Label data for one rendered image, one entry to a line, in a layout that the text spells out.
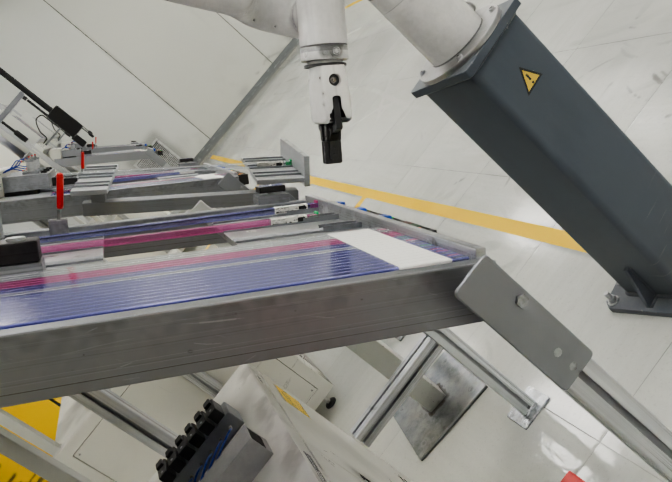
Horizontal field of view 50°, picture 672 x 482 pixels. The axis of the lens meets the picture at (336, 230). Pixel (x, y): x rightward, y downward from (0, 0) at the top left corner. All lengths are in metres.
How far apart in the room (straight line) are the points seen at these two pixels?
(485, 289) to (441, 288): 0.05
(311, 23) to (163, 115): 7.53
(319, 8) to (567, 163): 0.54
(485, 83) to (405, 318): 0.68
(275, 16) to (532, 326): 0.82
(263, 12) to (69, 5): 7.55
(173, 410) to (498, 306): 1.64
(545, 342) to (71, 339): 0.44
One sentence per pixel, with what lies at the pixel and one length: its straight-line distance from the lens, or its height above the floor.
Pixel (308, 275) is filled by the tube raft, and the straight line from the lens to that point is 0.72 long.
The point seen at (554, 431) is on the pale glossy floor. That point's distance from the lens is 1.65.
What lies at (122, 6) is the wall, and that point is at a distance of 8.83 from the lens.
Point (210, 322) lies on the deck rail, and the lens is 0.66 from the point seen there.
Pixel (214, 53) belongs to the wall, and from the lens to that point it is 8.86.
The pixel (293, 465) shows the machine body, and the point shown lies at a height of 0.62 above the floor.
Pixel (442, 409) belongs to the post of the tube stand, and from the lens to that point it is 1.93.
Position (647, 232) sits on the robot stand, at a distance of 1.54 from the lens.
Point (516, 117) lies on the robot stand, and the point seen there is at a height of 0.56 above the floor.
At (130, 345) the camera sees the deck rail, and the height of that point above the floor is 0.96.
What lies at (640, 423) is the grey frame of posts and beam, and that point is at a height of 0.48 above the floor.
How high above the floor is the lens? 1.09
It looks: 19 degrees down
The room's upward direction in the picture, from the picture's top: 50 degrees counter-clockwise
